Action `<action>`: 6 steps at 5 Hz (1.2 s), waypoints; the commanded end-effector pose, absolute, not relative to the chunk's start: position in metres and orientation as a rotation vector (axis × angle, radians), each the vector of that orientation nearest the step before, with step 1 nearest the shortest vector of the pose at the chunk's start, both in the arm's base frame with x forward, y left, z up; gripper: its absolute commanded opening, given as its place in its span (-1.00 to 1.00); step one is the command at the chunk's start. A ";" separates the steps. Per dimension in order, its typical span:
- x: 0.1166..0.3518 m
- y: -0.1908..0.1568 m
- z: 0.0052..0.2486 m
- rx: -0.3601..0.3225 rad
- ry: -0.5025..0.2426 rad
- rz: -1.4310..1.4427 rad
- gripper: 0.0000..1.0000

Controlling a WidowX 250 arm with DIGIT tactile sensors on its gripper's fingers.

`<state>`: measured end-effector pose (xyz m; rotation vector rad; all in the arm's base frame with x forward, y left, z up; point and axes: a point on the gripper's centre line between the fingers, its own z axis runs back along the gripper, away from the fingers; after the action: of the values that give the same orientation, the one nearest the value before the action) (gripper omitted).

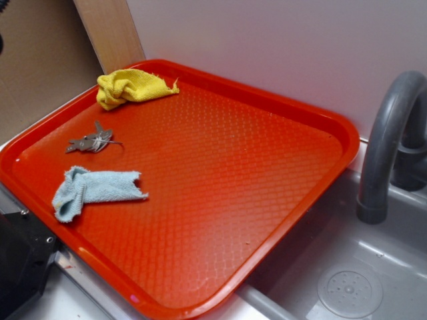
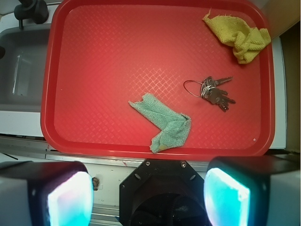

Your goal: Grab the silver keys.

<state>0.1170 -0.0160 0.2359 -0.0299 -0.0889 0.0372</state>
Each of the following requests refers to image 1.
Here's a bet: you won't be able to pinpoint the wooden board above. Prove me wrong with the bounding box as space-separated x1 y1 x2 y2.
74 0 145 74

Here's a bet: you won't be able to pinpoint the grey faucet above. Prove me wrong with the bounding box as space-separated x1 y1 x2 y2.
356 71 426 225

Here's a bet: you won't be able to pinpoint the yellow cloth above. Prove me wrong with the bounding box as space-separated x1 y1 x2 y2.
96 69 179 111

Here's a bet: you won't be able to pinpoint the red plastic tray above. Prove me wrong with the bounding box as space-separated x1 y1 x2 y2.
1 60 359 319

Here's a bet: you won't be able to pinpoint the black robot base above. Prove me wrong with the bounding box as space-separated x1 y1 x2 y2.
1 209 59 319

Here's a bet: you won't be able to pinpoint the grey sink basin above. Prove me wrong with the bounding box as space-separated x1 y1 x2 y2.
235 168 427 320

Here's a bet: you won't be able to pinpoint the silver keys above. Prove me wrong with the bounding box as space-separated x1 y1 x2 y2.
65 121 122 153

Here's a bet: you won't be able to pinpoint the brown cardboard panel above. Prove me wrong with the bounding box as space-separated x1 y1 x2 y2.
1 1 103 143

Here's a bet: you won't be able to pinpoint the light blue cloth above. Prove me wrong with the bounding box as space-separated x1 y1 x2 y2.
52 166 149 223

